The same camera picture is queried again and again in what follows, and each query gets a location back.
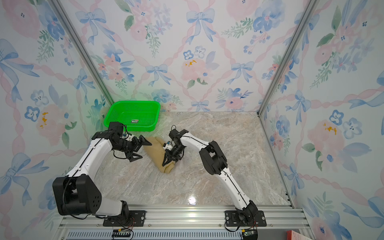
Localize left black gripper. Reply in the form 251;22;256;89
118;135;154;161

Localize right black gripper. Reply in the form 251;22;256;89
162;144;186;166

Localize khaki long pants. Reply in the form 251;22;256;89
144;137;175;174

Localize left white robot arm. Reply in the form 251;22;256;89
52;122;151;227

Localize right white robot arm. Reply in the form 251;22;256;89
162;129;258;224

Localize green plastic basket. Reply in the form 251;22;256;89
104;101;161;132

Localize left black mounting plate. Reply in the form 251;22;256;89
103;210;147;228

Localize black mounting plate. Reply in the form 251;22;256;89
103;210;147;228
225;211;267;227

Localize black connector block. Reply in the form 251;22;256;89
111;229;133;240

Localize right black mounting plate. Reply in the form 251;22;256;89
225;211;267;227

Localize green circuit board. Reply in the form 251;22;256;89
241;230;259;240

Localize red box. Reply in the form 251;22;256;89
287;230;312;240

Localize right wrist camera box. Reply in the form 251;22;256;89
169;129;184;145

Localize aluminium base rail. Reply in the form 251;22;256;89
53;205;315;240

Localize left aluminium corner post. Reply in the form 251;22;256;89
48;0;115;105

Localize aluminium corner post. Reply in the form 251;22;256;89
48;0;115;105
258;0;318;118

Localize right aluminium corner post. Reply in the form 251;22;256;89
258;0;318;118

